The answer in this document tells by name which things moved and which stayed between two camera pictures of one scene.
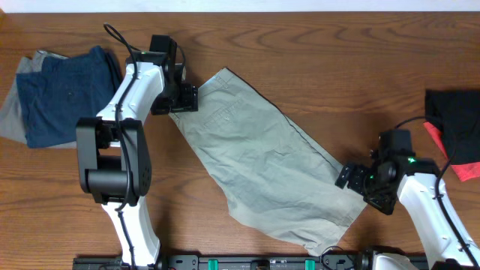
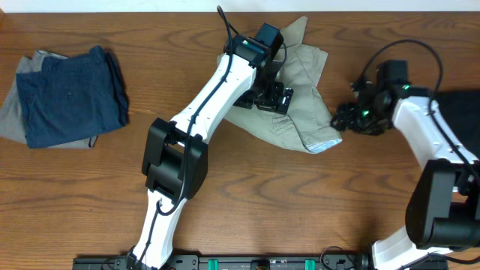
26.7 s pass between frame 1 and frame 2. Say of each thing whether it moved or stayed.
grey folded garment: stayed
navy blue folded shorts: stayed
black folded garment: stayed
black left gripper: moved
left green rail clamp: stayed
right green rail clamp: stayed
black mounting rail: stayed
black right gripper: moved
